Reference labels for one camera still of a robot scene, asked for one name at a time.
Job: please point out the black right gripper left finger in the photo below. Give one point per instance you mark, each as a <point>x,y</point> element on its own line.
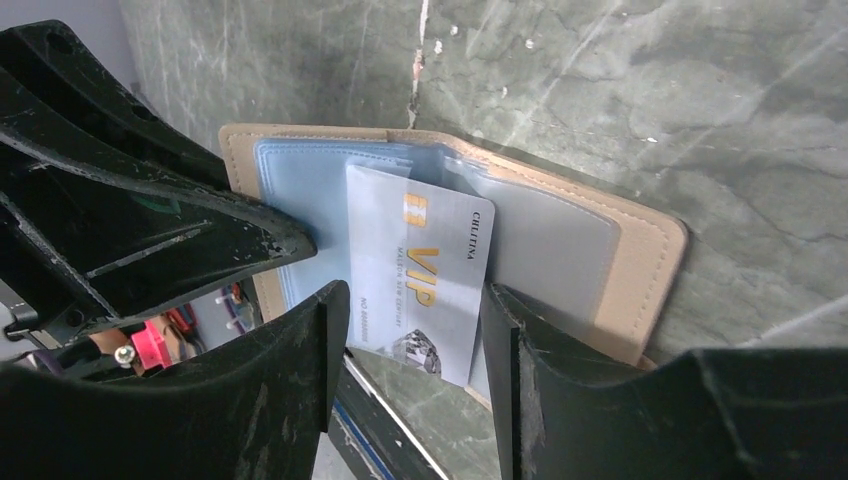
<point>252,408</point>

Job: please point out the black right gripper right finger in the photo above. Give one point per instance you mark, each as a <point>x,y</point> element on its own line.
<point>563,410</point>

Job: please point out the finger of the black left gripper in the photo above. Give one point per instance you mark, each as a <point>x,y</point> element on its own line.
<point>92,238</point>
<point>50,60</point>

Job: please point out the silver VIP card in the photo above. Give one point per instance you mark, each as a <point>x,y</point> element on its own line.
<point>418,258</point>

